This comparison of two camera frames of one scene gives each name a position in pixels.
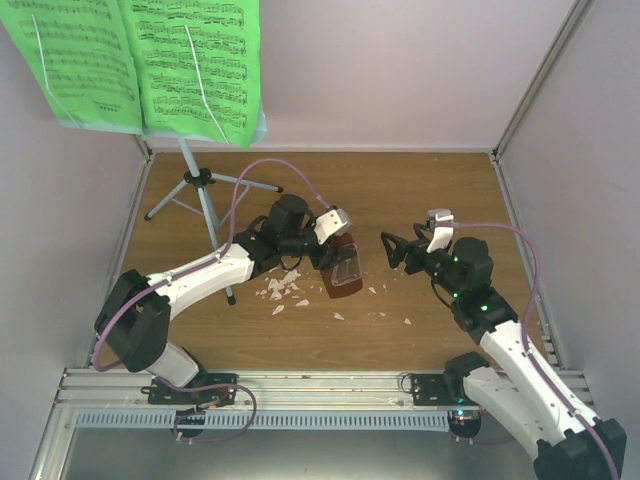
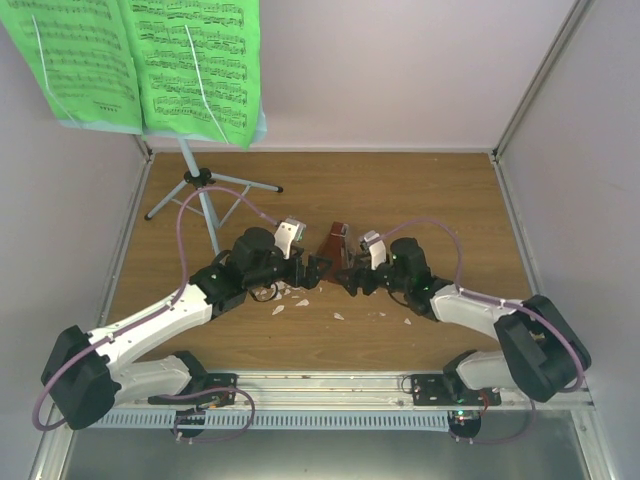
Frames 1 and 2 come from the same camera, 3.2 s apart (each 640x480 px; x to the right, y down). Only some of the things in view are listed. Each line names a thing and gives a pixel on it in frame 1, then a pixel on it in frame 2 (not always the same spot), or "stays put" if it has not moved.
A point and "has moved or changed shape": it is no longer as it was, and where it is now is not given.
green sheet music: [79, 55] stays put
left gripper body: [326, 258] → [293, 276]
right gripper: [415, 249] → [353, 276]
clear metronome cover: [348, 270] has moved or changed shape
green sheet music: [198, 67] stays put
